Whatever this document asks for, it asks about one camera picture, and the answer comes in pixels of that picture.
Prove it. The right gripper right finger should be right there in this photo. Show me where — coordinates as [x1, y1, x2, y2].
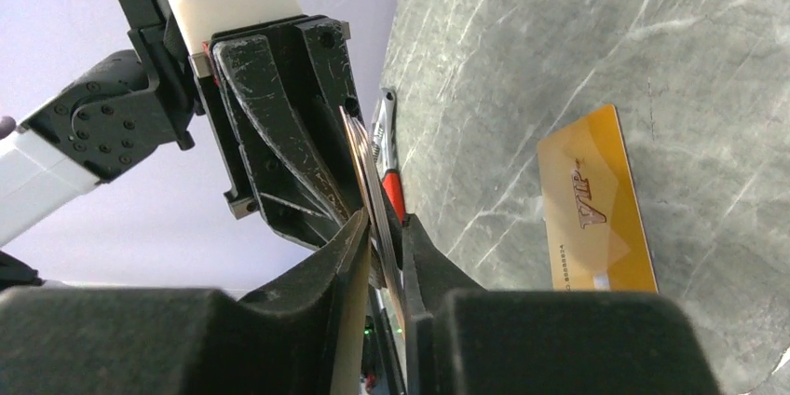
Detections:
[402, 214, 719, 394]

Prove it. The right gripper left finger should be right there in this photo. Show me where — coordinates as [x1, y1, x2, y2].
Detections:
[1, 211, 370, 394]

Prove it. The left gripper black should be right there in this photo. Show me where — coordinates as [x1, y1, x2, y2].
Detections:
[199, 15, 361, 249]

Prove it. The stack of silver cards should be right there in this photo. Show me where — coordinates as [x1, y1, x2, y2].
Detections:
[338, 106, 406, 334]

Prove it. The gold VIP card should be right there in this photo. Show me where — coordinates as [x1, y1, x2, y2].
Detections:
[538, 104, 658, 293]

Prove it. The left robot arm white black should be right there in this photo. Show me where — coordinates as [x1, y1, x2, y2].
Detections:
[1, 0, 361, 249]

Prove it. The red handled adjustable wrench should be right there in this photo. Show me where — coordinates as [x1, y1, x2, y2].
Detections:
[372, 88, 405, 223]

